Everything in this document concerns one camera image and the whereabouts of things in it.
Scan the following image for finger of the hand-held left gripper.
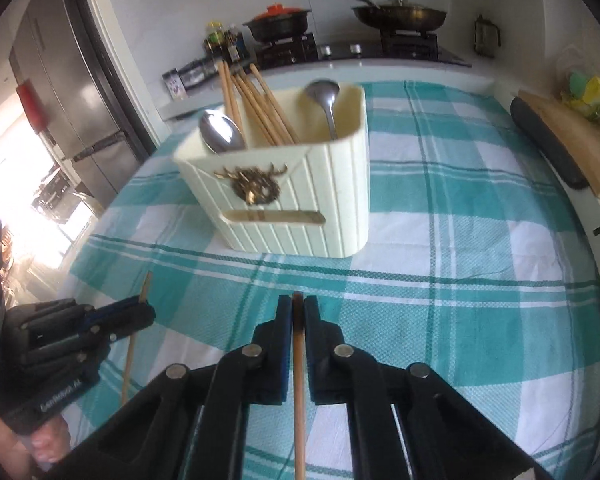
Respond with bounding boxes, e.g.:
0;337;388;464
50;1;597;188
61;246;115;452
82;296;148;328
92;304;157;345

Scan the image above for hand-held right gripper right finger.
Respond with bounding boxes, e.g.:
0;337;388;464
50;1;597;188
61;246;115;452
305;296;551;480

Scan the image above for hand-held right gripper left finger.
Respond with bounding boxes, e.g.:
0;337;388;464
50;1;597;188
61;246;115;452
45;296;292;480

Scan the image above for cream ribbed utensil holder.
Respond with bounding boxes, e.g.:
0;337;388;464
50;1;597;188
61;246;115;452
172;83;372;259

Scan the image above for steel spoon with ribbed handle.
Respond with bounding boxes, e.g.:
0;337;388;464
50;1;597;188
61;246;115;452
199;109;247;155

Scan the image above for steel spoon with plain handle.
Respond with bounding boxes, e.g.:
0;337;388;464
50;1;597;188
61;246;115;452
304;78;342;140

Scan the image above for person's left hand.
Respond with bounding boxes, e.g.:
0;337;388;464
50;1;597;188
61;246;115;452
0;416;72;480

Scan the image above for teal plaid tablecloth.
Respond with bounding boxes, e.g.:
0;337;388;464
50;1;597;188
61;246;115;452
60;79;600;480

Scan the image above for red fridge sticker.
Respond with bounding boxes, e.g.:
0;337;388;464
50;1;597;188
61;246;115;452
15;81;51;134

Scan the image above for steel refrigerator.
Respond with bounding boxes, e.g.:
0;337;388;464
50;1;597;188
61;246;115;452
7;0;154;211

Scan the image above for sauce bottles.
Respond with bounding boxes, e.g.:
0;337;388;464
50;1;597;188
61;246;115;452
202;20;249;62

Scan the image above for black gas stove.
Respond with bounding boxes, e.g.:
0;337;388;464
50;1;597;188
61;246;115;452
250;30;474;72

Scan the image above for black pot with orange lid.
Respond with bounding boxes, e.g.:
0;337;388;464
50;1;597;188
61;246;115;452
243;3;314;44

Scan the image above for black padded case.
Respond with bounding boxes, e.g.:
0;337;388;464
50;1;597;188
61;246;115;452
509;95;592;190

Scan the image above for wooden cutting board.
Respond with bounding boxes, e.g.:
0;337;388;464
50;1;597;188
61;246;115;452
517;90;600;207

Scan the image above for frying pan with glass lid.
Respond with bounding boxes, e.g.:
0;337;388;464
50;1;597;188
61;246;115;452
331;0;449;32

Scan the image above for dark kettle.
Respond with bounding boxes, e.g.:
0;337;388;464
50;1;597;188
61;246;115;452
473;13;502;59

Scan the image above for yellow green plastic bag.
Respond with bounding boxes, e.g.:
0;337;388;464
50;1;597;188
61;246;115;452
559;72;600;122

